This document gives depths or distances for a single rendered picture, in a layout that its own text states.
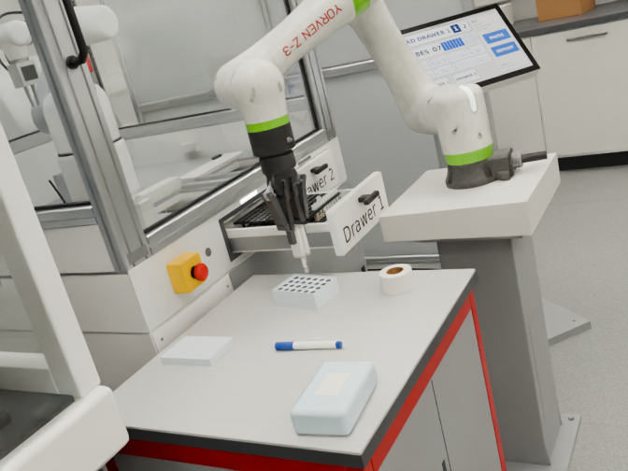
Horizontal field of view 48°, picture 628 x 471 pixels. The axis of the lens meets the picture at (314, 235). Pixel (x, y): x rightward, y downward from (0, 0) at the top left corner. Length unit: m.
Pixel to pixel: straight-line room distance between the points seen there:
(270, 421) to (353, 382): 0.15
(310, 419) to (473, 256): 0.90
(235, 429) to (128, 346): 0.50
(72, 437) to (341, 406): 0.39
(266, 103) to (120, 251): 0.42
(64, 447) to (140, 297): 0.52
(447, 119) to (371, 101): 1.68
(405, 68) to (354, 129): 1.66
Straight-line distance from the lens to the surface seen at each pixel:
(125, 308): 1.56
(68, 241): 1.59
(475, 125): 1.80
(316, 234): 1.62
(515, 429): 2.12
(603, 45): 4.45
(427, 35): 2.58
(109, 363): 1.70
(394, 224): 1.76
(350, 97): 3.50
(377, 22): 1.87
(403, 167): 3.49
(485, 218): 1.68
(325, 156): 2.17
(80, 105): 1.46
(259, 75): 1.43
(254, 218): 1.77
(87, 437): 1.12
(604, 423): 2.34
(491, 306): 1.92
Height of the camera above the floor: 1.37
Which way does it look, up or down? 18 degrees down
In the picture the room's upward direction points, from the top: 14 degrees counter-clockwise
